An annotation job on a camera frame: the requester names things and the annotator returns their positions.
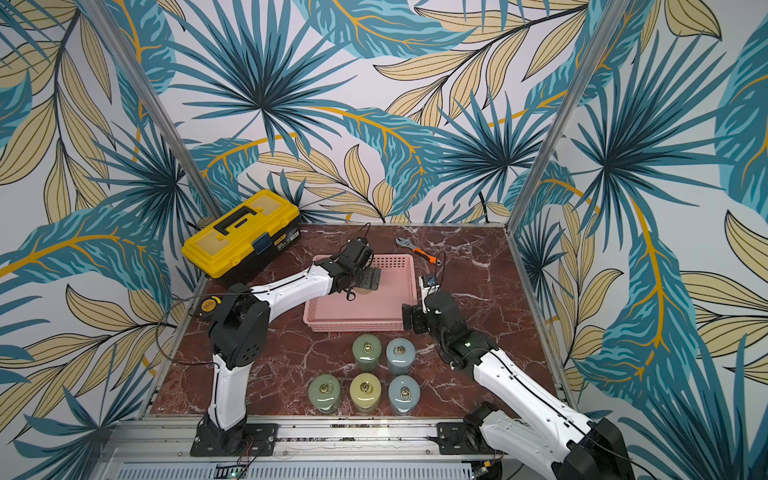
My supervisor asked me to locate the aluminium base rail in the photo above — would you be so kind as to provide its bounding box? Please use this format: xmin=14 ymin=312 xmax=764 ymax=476
xmin=89 ymin=416 xmax=613 ymax=480

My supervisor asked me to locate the orange handled adjustable wrench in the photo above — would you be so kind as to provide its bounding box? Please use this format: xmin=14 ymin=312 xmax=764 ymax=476
xmin=396 ymin=237 xmax=442 ymax=266

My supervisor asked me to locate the blue canister front row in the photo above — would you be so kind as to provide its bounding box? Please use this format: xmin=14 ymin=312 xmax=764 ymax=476
xmin=388 ymin=375 xmax=421 ymax=415

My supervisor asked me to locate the yellow black tape measure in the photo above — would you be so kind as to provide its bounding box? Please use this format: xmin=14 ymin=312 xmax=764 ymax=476
xmin=199 ymin=295 xmax=222 ymax=317

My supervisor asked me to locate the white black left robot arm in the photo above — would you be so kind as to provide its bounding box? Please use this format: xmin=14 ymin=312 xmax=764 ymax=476
xmin=201 ymin=253 xmax=378 ymax=439

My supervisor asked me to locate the green canister front row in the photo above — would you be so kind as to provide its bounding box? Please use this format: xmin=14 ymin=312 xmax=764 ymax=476
xmin=308 ymin=373 xmax=342 ymax=414

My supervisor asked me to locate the green canister back row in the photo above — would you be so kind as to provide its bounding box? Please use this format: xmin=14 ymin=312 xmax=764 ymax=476
xmin=352 ymin=333 xmax=383 ymax=373

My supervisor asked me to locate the yellow-green canister front row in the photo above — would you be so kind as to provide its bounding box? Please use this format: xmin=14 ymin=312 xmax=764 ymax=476
xmin=349 ymin=373 xmax=382 ymax=413

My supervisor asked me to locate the green canister row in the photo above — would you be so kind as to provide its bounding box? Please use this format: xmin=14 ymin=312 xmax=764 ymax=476
xmin=308 ymin=373 xmax=342 ymax=414
xmin=352 ymin=333 xmax=383 ymax=373

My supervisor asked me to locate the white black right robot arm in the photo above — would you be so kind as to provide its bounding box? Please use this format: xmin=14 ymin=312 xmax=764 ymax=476
xmin=402 ymin=290 xmax=635 ymax=479

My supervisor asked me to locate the blue canister back row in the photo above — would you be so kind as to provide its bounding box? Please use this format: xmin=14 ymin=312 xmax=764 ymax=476
xmin=386 ymin=338 xmax=416 ymax=375

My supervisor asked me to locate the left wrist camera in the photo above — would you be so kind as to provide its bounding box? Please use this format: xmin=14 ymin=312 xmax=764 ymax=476
xmin=338 ymin=238 xmax=374 ymax=270

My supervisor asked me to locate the pink perforated plastic basket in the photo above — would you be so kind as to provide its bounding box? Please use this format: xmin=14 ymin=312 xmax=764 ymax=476
xmin=303 ymin=254 xmax=418 ymax=332

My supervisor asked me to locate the blue canister row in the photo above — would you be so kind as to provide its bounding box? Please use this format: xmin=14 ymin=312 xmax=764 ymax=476
xmin=386 ymin=338 xmax=416 ymax=375
xmin=388 ymin=375 xmax=421 ymax=415

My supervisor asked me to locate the yellow black plastic toolbox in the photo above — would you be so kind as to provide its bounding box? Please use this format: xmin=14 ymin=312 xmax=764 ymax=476
xmin=182 ymin=190 xmax=300 ymax=279

